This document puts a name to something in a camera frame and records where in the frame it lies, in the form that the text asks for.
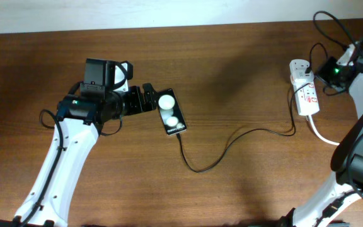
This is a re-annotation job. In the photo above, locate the black smartphone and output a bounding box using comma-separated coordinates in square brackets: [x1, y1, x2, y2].
[157, 88, 187, 136]

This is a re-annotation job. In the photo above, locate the black charger cable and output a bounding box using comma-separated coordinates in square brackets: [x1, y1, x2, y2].
[175, 42, 328, 173]

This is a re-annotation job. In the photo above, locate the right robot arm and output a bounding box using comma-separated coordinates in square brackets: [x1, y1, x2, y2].
[277, 40, 363, 226]

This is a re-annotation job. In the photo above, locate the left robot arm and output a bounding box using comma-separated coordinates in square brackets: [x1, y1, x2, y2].
[0, 59, 157, 226]

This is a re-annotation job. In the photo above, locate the white charger plug adapter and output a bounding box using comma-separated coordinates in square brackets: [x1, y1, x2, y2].
[291, 69, 314, 85]

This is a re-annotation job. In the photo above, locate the white power strip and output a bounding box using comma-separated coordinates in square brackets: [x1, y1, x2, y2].
[289, 59, 320, 116]

